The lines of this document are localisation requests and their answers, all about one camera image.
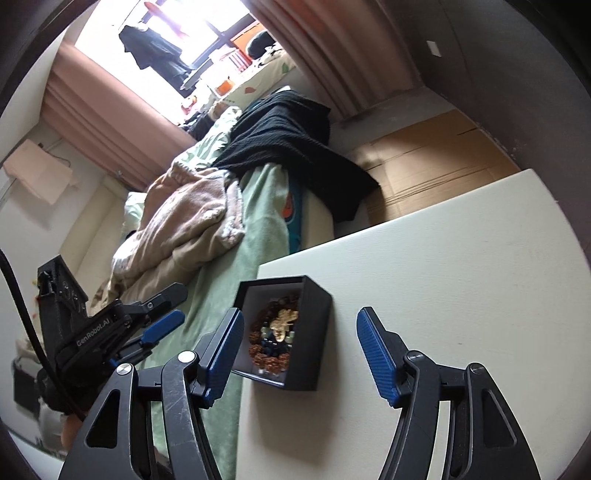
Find black knit sweater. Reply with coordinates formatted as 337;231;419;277
211;89;381;223

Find teal orange mattress cover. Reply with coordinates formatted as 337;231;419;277
278;176;304;256

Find green bed sheet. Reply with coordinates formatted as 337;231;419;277
124;138;296;480

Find hanging dark clothes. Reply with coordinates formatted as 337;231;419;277
118;22;198;89

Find blue bead bracelet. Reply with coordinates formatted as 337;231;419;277
261;338;291;360

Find person's left forearm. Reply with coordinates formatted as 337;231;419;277
60;412;89;455

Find black jewelry box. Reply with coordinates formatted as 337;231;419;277
231;275;332;392

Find beige bed base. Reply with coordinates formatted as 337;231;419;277
299;182;339;254

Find pink fleece blanket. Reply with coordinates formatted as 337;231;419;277
90;167;246;315

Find black cable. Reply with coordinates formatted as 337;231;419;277
0;248;89;422

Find brown bead bracelet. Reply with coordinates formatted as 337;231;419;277
249;294;302;374

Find gold pendant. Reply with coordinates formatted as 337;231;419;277
269;308;299;343

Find patterned pillow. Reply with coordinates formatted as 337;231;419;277
215;45;297;112

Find pink curtain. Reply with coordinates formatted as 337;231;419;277
39;41;195;193
247;0;428;121

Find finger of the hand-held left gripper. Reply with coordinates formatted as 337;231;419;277
117;282;189;320
115;310;186;366

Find pink cloth on wall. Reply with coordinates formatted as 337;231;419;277
2;140;75;206

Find floral duvet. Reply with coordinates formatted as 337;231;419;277
172;105;245;172

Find flat cardboard sheet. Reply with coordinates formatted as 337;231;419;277
345;108;523;228

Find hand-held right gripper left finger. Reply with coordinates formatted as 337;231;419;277
58;308;245;480

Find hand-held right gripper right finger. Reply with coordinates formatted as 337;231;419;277
355;306;542;480

